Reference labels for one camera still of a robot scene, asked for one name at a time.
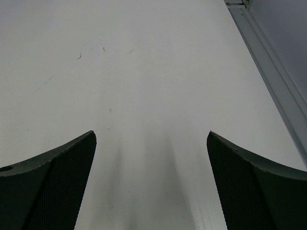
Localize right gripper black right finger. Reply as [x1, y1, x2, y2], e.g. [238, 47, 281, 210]
[207, 132, 307, 230]

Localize right aluminium side rail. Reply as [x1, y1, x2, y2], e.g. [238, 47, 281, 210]
[225, 0, 307, 163]

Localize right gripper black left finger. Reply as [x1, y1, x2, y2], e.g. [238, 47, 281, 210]
[0, 130, 96, 230]

